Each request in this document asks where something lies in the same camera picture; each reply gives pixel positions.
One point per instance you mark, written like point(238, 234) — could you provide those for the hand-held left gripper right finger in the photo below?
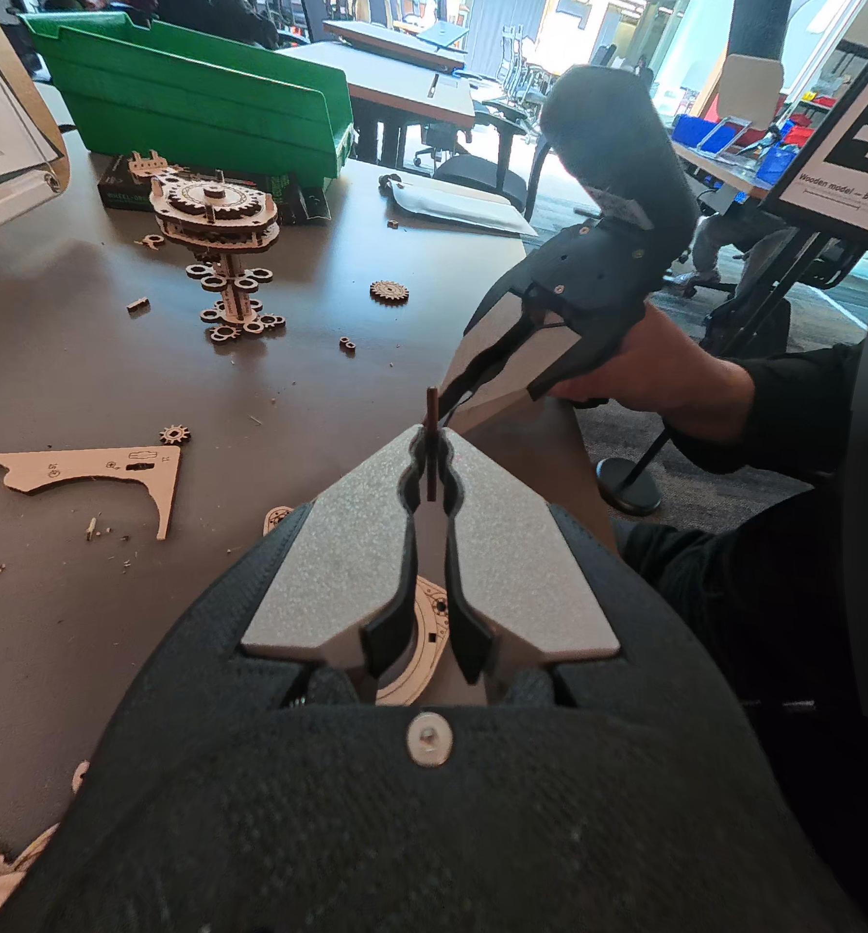
point(528, 576)

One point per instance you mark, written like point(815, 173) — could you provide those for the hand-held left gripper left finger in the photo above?
point(332, 568)

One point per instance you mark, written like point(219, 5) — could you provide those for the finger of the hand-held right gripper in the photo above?
point(561, 357)
point(472, 350)

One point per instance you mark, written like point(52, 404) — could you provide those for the thin dark wooden rod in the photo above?
point(431, 437)

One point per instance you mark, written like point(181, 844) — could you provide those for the person's right forearm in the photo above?
point(798, 415)

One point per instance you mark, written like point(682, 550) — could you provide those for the wooden gear model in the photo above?
point(215, 211)

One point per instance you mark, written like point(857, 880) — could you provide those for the person's right hand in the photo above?
point(667, 379)

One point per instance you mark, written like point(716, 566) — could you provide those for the blue storage bin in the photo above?
point(698, 131)
point(777, 164)

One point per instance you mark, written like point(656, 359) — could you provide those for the medium wooden gear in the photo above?
point(389, 291)

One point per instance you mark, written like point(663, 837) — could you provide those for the wooden table with metal legs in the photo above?
point(718, 171)

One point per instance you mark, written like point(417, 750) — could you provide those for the black office chair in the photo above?
point(477, 171)

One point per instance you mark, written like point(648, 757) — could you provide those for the white plastic bag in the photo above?
point(463, 204)

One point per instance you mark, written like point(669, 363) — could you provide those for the small dark wooden part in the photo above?
point(390, 182)

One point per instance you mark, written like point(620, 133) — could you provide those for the small wooden gear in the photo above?
point(174, 435)

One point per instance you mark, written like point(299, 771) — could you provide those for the tag sign on black stand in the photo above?
point(834, 189)

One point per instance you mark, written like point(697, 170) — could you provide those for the black cardboard box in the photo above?
point(299, 200)

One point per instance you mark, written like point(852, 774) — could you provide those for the grey table with wooden edge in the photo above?
point(397, 76)

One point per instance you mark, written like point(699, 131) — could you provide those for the short wooden peg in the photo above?
point(92, 528)

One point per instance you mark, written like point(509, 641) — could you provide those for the wooden sheet offcut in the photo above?
point(77, 470)

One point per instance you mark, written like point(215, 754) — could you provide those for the small rectangular wooden piece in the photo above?
point(138, 304)

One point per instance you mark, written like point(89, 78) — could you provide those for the small wooden scrap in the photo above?
point(149, 242)

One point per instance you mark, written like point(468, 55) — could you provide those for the green plastic bin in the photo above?
point(186, 95)

